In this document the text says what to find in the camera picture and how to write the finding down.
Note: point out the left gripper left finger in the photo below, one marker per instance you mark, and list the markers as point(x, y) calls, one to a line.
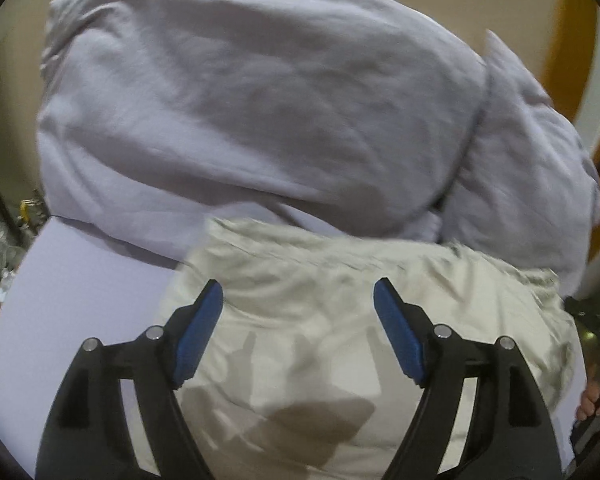
point(115, 414)

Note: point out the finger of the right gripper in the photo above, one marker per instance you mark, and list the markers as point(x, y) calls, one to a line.
point(586, 312)

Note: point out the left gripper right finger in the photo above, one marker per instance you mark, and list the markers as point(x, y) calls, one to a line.
point(481, 414)

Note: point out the light grey puffer jacket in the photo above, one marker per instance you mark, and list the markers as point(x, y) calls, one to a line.
point(298, 380)

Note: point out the person's right hand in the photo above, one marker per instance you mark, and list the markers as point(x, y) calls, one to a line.
point(589, 397)

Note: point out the lavender bed sheet mattress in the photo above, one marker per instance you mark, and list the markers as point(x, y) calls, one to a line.
point(73, 284)

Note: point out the right lavender pillow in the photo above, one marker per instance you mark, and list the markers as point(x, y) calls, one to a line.
point(527, 191)

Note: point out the lavender pillow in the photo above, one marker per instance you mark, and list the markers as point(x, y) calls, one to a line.
point(338, 116)
point(527, 191)

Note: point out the cluttered side table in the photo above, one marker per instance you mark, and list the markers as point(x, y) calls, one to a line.
point(19, 226)

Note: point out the left lavender pillow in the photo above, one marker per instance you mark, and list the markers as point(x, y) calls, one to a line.
point(338, 116)

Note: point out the wooden door frame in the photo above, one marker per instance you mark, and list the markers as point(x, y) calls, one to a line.
point(571, 73)

